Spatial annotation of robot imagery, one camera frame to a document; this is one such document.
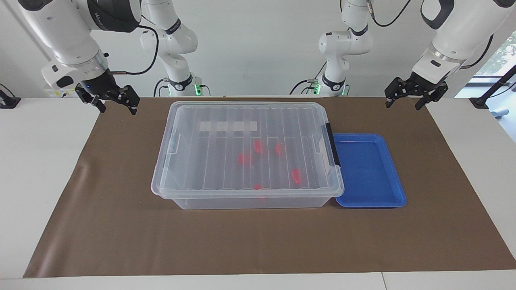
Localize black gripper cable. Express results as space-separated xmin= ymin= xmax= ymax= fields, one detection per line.
xmin=459 ymin=34 xmax=495 ymax=70
xmin=110 ymin=24 xmax=160 ymax=76

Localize black table clamp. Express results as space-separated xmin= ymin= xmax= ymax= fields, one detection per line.
xmin=0 ymin=84 xmax=21 ymax=109

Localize clear ribbed plastic lid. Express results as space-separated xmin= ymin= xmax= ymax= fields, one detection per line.
xmin=151 ymin=101 xmax=345 ymax=199

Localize blue plastic tray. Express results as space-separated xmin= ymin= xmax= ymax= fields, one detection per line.
xmin=333 ymin=133 xmax=407 ymax=209

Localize black box latch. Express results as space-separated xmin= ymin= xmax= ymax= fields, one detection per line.
xmin=325 ymin=123 xmax=341 ymax=167

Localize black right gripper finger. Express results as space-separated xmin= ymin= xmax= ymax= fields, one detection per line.
xmin=75 ymin=86 xmax=106 ymax=114
xmin=119 ymin=85 xmax=140 ymax=116

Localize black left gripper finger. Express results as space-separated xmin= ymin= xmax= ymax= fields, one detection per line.
xmin=384 ymin=77 xmax=409 ymax=109
xmin=415 ymin=82 xmax=449 ymax=111

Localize white wall power outlet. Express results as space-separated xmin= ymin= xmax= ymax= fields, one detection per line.
xmin=44 ymin=89 xmax=79 ymax=98

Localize black stand with pole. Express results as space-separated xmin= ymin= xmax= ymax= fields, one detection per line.
xmin=470 ymin=64 xmax=516 ymax=109

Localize black arm base cable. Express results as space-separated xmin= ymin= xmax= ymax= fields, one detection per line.
xmin=153 ymin=79 xmax=172 ymax=97
xmin=290 ymin=79 xmax=323 ymax=95

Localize brown table mat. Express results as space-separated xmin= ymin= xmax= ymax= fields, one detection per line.
xmin=23 ymin=97 xmax=516 ymax=278

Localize clear plastic storage box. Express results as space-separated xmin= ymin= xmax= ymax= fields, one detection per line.
xmin=152 ymin=101 xmax=344 ymax=210

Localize black right arm base cable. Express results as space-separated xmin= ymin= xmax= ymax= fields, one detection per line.
xmin=153 ymin=79 xmax=172 ymax=97

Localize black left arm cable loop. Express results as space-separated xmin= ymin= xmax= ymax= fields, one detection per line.
xmin=369 ymin=0 xmax=412 ymax=27

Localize black left arm base cable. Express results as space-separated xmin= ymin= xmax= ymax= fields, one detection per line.
xmin=290 ymin=79 xmax=323 ymax=95

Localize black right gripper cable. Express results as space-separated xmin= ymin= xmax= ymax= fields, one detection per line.
xmin=110 ymin=24 xmax=160 ymax=76

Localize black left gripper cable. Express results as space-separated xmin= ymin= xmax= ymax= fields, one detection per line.
xmin=459 ymin=34 xmax=495 ymax=70

